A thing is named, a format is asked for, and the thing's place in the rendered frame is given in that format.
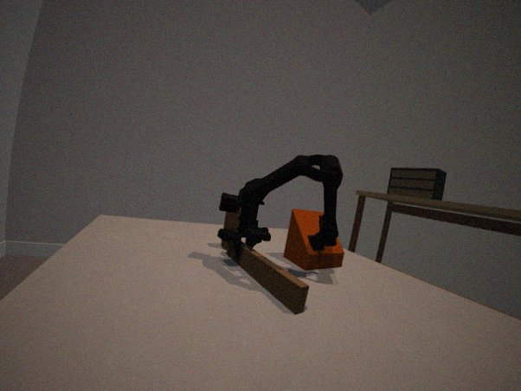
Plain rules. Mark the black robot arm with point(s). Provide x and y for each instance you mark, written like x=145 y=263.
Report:
x=250 y=196

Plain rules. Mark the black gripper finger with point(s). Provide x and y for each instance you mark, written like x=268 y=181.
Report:
x=237 y=248
x=251 y=244

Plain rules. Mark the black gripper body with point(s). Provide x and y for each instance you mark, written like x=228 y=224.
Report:
x=228 y=235

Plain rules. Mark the brown wooden post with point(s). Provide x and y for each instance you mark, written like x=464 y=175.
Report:
x=231 y=222

